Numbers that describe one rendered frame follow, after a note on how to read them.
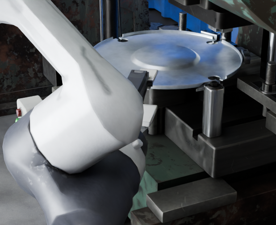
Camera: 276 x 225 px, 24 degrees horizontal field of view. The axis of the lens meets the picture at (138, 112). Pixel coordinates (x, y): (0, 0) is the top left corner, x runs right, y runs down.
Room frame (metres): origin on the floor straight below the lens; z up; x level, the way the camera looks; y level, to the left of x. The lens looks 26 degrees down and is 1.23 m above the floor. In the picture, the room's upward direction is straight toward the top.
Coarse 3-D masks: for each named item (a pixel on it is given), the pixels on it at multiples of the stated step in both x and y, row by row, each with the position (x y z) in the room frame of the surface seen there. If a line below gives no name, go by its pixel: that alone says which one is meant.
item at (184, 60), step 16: (144, 32) 1.29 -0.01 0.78; (160, 32) 1.29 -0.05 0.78; (176, 32) 1.29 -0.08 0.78; (192, 32) 1.28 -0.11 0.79; (96, 48) 1.20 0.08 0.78; (112, 48) 1.20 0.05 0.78; (128, 48) 1.20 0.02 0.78; (144, 48) 1.18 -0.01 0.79; (160, 48) 1.18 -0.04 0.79; (176, 48) 1.18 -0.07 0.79; (192, 48) 1.20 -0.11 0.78; (208, 48) 1.20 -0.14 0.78; (224, 48) 1.20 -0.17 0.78; (112, 64) 1.12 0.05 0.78; (128, 64) 1.12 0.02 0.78; (144, 64) 1.10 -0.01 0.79; (160, 64) 1.10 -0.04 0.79; (176, 64) 1.10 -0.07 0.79; (192, 64) 1.11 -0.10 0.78; (208, 64) 1.12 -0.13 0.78; (224, 64) 1.12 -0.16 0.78; (240, 64) 1.10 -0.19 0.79; (160, 80) 1.04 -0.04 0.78; (176, 80) 1.04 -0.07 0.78; (192, 80) 1.04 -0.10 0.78; (208, 80) 1.04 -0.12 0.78
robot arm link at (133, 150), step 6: (132, 144) 0.75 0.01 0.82; (138, 144) 0.75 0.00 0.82; (120, 150) 0.73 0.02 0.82; (126, 150) 0.73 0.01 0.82; (132, 150) 0.74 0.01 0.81; (138, 150) 0.75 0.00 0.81; (132, 156) 0.73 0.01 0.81; (138, 156) 0.74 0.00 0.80; (144, 156) 0.76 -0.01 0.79; (138, 162) 0.73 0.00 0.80; (144, 162) 0.75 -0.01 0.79; (138, 168) 0.73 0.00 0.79; (144, 168) 0.75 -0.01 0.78
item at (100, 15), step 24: (72, 0) 2.67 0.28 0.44; (96, 0) 2.71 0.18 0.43; (120, 0) 2.75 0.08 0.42; (144, 0) 2.80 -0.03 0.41; (0, 24) 2.55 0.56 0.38; (72, 24) 2.67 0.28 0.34; (96, 24) 2.71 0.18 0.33; (144, 24) 2.80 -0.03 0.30; (0, 48) 2.54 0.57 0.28; (24, 48) 2.58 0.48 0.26; (0, 72) 2.54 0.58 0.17; (24, 72) 2.58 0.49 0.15; (0, 96) 2.53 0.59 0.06; (24, 96) 2.57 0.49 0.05
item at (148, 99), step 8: (152, 96) 1.09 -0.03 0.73; (160, 96) 1.09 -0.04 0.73; (168, 96) 1.10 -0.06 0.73; (176, 96) 1.10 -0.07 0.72; (184, 96) 1.11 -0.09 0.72; (152, 104) 1.09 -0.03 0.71; (160, 104) 1.09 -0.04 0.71; (168, 104) 1.10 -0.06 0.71; (160, 112) 1.09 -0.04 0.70; (160, 120) 1.09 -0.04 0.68; (152, 128) 1.09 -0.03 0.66; (160, 128) 1.09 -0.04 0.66
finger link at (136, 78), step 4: (132, 72) 0.92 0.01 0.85; (144, 72) 0.92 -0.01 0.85; (128, 76) 0.91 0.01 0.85; (132, 76) 0.91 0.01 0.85; (136, 76) 0.91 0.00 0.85; (140, 76) 0.91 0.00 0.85; (144, 76) 0.91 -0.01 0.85; (132, 80) 0.90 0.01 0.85; (136, 80) 0.90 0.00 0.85; (140, 80) 0.89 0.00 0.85; (144, 80) 0.91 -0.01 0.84; (136, 84) 0.88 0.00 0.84; (140, 84) 0.88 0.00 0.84; (136, 88) 0.87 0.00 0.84; (140, 88) 0.88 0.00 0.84
